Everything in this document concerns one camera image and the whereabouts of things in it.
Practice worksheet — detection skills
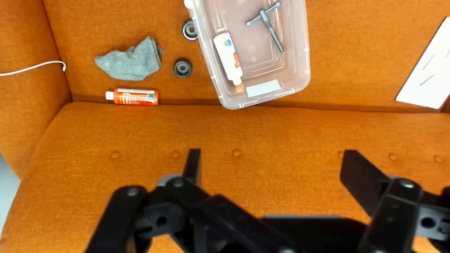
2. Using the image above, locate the orange fabric sofa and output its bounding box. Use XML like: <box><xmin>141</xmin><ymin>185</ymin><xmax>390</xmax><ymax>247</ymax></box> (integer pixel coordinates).
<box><xmin>0</xmin><ymin>0</ymin><xmax>450</xmax><ymax>253</ymax></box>

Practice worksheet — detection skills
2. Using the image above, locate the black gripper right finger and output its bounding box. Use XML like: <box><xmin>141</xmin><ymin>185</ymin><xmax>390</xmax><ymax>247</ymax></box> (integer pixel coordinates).
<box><xmin>339</xmin><ymin>148</ymin><xmax>450</xmax><ymax>253</ymax></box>

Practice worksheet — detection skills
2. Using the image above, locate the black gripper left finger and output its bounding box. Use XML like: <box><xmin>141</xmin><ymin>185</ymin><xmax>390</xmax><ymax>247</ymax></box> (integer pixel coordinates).
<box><xmin>86</xmin><ymin>147</ymin><xmax>293</xmax><ymax>253</ymax></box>

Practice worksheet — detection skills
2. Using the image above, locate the white tube with red print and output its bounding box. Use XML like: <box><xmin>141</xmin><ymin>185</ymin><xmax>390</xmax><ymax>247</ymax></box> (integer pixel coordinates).
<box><xmin>212</xmin><ymin>29</ymin><xmax>246</xmax><ymax>94</ymax></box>

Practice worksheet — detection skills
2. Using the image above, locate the orange glue tube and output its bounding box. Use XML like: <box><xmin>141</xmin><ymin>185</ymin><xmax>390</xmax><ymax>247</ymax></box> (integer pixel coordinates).
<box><xmin>104</xmin><ymin>87</ymin><xmax>160</xmax><ymax>106</ymax></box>

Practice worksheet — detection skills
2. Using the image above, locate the grey cloth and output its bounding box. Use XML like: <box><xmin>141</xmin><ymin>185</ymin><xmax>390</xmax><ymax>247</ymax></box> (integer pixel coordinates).
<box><xmin>94</xmin><ymin>35</ymin><xmax>163</xmax><ymax>81</ymax></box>

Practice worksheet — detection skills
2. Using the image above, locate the clear plastic container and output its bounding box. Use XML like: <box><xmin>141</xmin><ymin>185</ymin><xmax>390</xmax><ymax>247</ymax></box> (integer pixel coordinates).
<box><xmin>183</xmin><ymin>0</ymin><xmax>312</xmax><ymax>111</ymax></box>

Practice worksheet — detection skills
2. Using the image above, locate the metal T-handle wrench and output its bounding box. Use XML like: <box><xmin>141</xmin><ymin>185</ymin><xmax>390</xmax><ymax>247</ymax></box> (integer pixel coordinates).
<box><xmin>245</xmin><ymin>0</ymin><xmax>287</xmax><ymax>53</ymax></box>

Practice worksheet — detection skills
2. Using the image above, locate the white flat board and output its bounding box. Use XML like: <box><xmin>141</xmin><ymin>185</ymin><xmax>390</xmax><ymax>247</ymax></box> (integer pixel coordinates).
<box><xmin>394</xmin><ymin>16</ymin><xmax>450</xmax><ymax>111</ymax></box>

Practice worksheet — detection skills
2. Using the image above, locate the white cable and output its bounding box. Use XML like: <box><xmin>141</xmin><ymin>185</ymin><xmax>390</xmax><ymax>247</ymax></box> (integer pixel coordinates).
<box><xmin>0</xmin><ymin>59</ymin><xmax>68</xmax><ymax>78</ymax></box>

